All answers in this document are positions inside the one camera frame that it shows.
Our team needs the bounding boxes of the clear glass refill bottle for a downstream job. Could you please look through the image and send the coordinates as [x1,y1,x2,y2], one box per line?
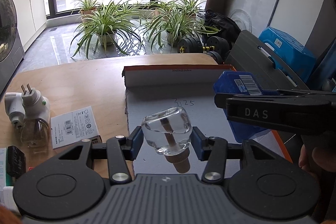
[141,106,193,173]

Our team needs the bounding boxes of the white product box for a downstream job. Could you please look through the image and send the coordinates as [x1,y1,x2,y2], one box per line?
[51,106,102,150]

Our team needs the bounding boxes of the blue tin box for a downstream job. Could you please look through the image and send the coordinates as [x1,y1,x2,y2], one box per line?
[214,71,270,143]

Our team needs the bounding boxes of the white plug-in with bottle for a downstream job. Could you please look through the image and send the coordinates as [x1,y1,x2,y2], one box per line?
[21,84,50,148]

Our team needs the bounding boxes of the black power adapter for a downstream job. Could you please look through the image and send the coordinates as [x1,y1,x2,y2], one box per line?
[6,145,26,180]

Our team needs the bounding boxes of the white plug-in heater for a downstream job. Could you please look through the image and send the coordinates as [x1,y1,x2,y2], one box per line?
[5,92,25,130]

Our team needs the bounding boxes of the teal bandage box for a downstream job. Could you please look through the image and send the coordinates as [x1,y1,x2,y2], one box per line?
[0,148,13,190]

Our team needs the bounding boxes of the person's right hand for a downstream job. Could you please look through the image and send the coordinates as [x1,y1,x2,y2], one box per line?
[298,145,335,175]

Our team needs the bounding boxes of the blue plastic stool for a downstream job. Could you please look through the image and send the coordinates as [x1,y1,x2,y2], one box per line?
[259,27,317,82]

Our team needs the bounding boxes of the orange-edged cardboard tray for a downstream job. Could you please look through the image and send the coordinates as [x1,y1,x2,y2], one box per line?
[122,65,292,178]

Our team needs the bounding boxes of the black dumbbell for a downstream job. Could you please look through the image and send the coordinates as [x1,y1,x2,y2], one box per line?
[177,36,232,65]

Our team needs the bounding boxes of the white round fan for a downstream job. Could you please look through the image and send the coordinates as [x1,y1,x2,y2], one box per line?
[228,9,252,32]

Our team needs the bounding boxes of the black bag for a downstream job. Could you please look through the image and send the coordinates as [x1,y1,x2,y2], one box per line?
[202,9,241,43]

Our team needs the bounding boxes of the spider plant centre pot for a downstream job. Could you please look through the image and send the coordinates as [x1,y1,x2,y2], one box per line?
[71,1,142,59]

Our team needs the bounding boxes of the spider plant pot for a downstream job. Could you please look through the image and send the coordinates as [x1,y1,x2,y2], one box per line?
[72,0,101,23]
[71,1,142,59]
[139,0,219,47]

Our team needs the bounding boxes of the spider plant right pot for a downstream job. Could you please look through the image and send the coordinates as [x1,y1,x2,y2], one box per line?
[139,0,219,47]

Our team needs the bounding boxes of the grey washing machine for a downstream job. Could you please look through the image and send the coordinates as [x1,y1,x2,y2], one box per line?
[0,0,25,92]

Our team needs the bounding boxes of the spider plant left pot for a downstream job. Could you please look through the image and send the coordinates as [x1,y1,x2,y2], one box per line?
[72,0,101,23]

